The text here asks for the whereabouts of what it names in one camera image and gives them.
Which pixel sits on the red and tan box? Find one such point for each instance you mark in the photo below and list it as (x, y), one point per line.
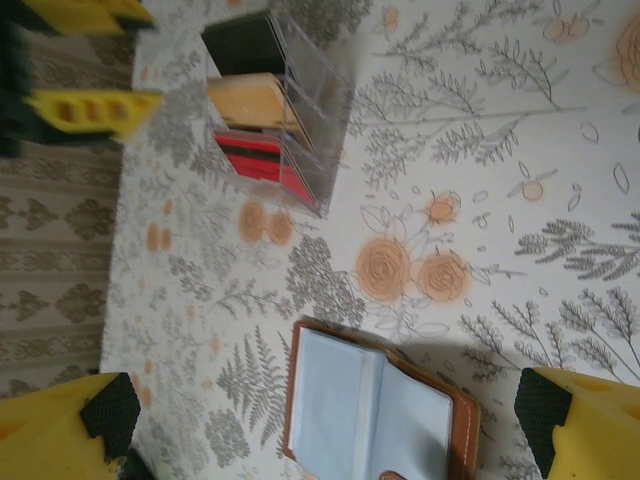
(320, 85)

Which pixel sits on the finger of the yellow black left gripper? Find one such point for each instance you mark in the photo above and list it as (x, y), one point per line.
(100, 15)
(135, 107)

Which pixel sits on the floral tablecloth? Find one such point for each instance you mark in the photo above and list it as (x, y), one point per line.
(450, 150)

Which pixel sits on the gold credit card stack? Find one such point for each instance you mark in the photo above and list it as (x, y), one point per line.
(250, 100)

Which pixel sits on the red credit card stack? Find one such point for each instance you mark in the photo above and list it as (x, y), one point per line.
(260, 165)

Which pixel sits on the black credit card stack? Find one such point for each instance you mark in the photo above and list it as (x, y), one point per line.
(240, 45)

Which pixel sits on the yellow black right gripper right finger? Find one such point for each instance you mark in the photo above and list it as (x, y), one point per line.
(600, 430)

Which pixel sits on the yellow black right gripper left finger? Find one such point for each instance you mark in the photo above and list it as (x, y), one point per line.
(45, 435)

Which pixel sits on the brown leather card holder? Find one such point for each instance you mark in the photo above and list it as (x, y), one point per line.
(340, 400)

